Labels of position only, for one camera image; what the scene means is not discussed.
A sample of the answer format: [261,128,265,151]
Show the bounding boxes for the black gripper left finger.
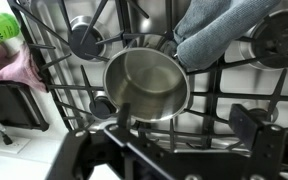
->
[45,102,172,180]

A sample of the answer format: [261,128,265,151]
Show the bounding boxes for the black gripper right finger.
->
[228,103,288,180]

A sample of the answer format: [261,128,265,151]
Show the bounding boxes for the stainless steel pot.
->
[102,47,192,123]

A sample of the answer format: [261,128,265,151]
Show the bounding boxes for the grey cloth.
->
[172,0,282,71]

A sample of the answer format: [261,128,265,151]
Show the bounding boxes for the pink cloth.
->
[0,43,48,93]

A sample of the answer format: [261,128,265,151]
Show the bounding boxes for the small round gas burner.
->
[88,91,118,120]
[245,107,280,125]

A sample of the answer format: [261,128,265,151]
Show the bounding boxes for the stainless steel gas stove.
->
[7,0,288,180]

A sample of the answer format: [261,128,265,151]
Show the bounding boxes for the black cast iron stove grate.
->
[7,0,288,154]

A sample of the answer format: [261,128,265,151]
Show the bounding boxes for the large round gas burner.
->
[68,15,109,62]
[238,8,288,71]

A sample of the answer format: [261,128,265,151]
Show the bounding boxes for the black portable cooktop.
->
[0,79,50,132]

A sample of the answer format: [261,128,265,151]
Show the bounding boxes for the white wall outlet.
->
[0,136,32,155]

